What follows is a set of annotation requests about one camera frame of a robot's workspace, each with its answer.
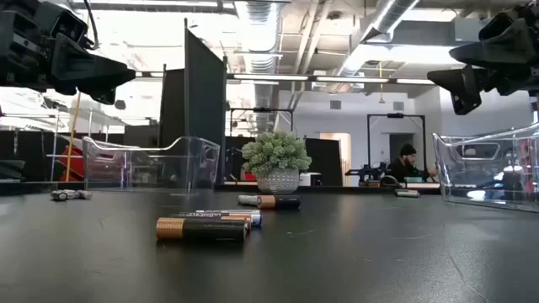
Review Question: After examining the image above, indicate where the yellow hanging cord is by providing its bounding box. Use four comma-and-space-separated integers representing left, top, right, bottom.
377, 61, 387, 105

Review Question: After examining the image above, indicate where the green succulent in grey pot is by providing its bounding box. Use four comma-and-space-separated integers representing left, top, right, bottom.
241, 129, 313, 195

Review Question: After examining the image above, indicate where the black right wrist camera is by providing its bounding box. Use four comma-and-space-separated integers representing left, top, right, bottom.
478, 8, 530, 42

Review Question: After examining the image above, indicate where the metal rack frame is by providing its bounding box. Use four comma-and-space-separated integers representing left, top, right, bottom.
45, 108, 93, 183

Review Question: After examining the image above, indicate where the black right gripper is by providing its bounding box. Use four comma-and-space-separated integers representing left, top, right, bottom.
427, 19, 539, 115

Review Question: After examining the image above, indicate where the black gantry frame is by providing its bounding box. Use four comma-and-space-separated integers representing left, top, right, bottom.
366, 112, 427, 169

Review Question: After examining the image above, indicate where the black red toolbox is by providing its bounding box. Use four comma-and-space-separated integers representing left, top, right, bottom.
56, 134, 127, 183

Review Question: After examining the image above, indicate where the clear plastic bin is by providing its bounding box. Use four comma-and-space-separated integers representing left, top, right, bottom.
432, 122, 539, 214
82, 135, 221, 194

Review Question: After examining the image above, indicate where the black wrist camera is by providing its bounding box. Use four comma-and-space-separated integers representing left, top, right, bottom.
478, 8, 530, 42
35, 1, 90, 46

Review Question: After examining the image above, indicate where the smooth silver ceiling duct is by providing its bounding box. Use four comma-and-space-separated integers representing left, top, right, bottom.
336, 0, 422, 77

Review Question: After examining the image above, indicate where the person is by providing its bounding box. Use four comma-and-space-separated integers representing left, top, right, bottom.
385, 143, 439, 184

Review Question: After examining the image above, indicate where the corrugated silver ceiling duct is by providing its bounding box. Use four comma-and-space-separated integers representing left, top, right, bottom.
243, 0, 280, 131

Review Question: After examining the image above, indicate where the white box device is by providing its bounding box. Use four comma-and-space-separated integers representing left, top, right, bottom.
298, 172, 323, 188

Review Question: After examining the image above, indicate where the long ceiling light tube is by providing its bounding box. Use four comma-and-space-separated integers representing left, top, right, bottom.
315, 76, 391, 84
232, 74, 310, 82
69, 0, 220, 8
395, 77, 435, 86

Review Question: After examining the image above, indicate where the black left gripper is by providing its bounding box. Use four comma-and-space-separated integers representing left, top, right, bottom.
0, 12, 136, 106

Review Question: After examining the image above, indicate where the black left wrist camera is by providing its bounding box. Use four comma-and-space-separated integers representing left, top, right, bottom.
35, 1, 90, 46

